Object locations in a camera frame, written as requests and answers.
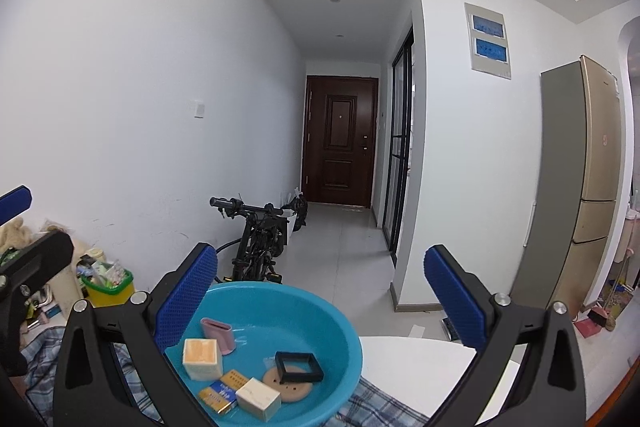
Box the gold grey refrigerator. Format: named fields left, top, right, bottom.
left=509, top=54, right=633, bottom=320

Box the black square frame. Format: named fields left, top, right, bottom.
left=274, top=350, right=325, bottom=384

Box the pink dustpan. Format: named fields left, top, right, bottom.
left=572, top=307, right=608, bottom=340

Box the cream cube box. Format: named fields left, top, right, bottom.
left=181, top=338, right=224, bottom=382

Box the blue plastic basin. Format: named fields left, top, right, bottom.
left=162, top=281, right=363, bottom=427

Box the wrapped bun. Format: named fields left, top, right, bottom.
left=40, top=219, right=76, bottom=240

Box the gold cardboard box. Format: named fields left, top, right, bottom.
left=197, top=369, right=251, bottom=415

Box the beige plush toy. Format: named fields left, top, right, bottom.
left=0, top=217, right=37, bottom=254

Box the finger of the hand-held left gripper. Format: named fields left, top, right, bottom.
left=0, top=231, right=75, bottom=308
left=0, top=186, right=32, bottom=225

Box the black framed sliding door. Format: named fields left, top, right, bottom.
left=382, top=27, right=416, bottom=253

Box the brown entrance door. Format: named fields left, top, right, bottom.
left=301, top=75, right=379, bottom=209

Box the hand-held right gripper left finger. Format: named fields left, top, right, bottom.
left=52, top=243, right=219, bottom=427

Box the yellow green bucket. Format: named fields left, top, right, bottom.
left=80, top=269, right=136, bottom=308

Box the round beige disc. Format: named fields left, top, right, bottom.
left=262, top=364, right=313, bottom=404

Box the wall electrical panel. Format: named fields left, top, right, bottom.
left=464, top=2, right=512, bottom=80

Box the pile of small sachets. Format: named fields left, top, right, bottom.
left=82, top=259, right=127, bottom=288

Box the broom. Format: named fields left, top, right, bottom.
left=604, top=267, right=632, bottom=333

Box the blue plaid cloth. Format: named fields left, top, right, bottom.
left=20, top=327, right=431, bottom=427

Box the beige cardboard box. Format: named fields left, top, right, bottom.
left=234, top=378, right=282, bottom=423

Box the pink small holder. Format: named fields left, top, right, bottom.
left=200, top=317, right=237, bottom=355

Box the black bicycle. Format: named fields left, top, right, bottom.
left=209, top=192, right=310, bottom=285

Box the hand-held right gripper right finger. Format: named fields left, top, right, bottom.
left=424, top=244, right=587, bottom=427

